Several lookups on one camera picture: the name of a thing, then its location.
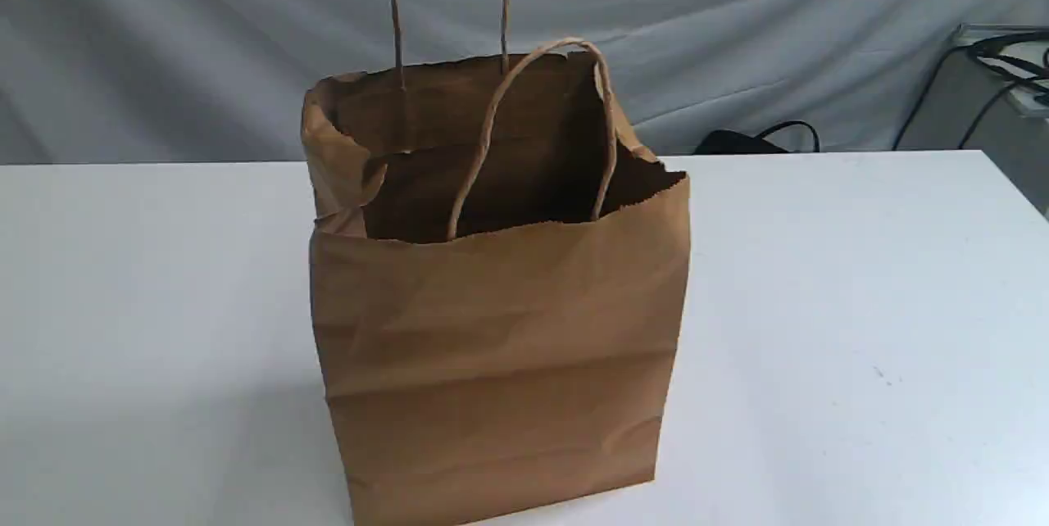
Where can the grey backdrop curtain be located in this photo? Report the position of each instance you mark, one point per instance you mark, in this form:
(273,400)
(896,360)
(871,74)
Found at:
(223,80)

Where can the black object behind table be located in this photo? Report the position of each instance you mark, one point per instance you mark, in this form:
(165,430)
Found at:
(725,141)

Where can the brown paper bag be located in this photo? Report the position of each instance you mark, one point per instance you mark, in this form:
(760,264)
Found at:
(498,271)

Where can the grey box at right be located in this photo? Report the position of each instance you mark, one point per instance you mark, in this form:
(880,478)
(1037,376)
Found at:
(987,91)

